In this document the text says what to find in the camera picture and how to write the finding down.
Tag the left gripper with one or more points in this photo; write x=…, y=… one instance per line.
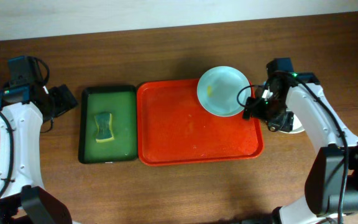
x=63, y=99

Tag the red plastic tray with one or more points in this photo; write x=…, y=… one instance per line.
x=173, y=128

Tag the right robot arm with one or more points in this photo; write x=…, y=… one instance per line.
x=331, y=188

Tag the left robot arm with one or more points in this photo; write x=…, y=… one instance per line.
x=25, y=105

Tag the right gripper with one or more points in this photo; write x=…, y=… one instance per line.
x=257, y=109

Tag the yellow green scrub sponge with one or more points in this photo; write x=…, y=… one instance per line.
x=104, y=131

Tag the light blue plate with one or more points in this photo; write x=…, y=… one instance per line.
x=223, y=90

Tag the white plate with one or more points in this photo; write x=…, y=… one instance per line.
x=295, y=128

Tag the dark green tray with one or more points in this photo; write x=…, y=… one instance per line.
x=120, y=101

